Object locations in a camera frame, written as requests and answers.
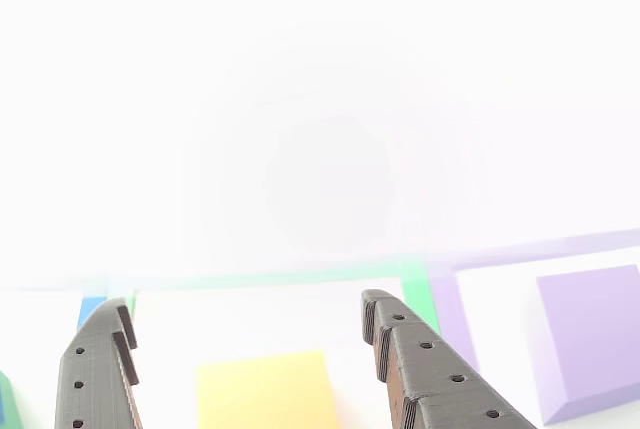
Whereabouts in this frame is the green cube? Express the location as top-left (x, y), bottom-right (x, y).
top-left (0, 371), bottom-right (24, 429)

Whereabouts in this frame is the orange cube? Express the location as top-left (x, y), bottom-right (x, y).
top-left (196, 351), bottom-right (342, 429)

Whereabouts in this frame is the blue tape square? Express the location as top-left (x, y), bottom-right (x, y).
top-left (0, 283), bottom-right (111, 331)

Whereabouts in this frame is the purple tape square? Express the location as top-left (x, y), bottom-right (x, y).
top-left (427, 228), bottom-right (640, 375)

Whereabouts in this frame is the green tape square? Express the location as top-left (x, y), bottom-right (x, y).
top-left (107, 261), bottom-right (442, 338)

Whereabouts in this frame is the large purple cube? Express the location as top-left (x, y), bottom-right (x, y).
top-left (535, 263), bottom-right (640, 426)

